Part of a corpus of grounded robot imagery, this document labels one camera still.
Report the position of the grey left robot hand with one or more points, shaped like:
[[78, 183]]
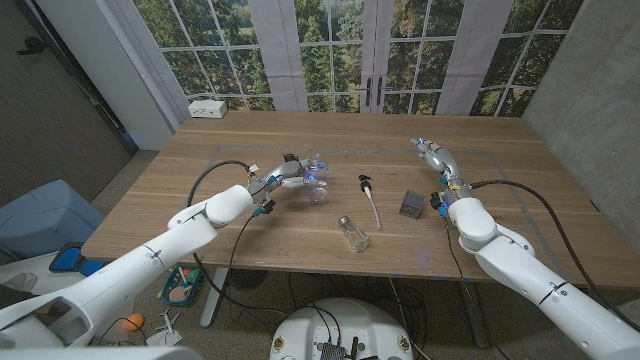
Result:
[[282, 172]]

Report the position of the clear plastic spray bottle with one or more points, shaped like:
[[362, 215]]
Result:
[[319, 196]]

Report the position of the black spray head white tube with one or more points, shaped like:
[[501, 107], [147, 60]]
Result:
[[366, 187]]

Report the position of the grey cube speaker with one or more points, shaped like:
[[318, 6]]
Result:
[[412, 204]]

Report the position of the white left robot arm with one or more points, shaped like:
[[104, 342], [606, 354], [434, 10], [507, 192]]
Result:
[[150, 260]]

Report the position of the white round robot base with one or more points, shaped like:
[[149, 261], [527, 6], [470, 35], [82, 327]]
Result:
[[345, 325]]

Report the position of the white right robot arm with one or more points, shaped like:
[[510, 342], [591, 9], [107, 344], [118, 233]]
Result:
[[530, 280]]

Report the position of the black hair claw clip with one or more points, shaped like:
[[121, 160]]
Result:
[[289, 157]]

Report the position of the small clear glass jar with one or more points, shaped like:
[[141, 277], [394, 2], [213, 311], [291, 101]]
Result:
[[354, 235]]

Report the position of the white power strip box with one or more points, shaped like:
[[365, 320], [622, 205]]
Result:
[[207, 108]]

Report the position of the printed window backdrop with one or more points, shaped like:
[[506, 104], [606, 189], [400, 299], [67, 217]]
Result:
[[320, 50]]

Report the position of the white table leg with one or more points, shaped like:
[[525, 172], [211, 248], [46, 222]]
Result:
[[214, 300]]

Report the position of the teal toy basket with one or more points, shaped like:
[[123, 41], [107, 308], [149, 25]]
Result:
[[180, 287]]

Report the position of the white toy airplane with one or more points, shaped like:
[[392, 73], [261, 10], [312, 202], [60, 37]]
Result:
[[167, 332]]

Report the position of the orange ball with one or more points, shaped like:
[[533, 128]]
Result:
[[134, 322]]

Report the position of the blue and black foot pedal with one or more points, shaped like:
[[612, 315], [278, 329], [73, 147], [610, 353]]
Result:
[[70, 260]]

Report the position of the grey table leg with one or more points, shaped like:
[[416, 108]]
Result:
[[475, 315]]

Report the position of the blue-grey plastic bin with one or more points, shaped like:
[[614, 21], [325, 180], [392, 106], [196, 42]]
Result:
[[45, 220]]

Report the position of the dark wooden door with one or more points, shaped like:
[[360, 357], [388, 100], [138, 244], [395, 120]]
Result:
[[45, 115]]

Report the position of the white robot torso shell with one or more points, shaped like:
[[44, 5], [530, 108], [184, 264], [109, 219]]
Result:
[[100, 354]]

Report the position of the grey sneaker with laces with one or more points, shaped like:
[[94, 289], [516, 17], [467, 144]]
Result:
[[20, 281]]

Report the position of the dark trouser leg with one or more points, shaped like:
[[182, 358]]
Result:
[[12, 297]]

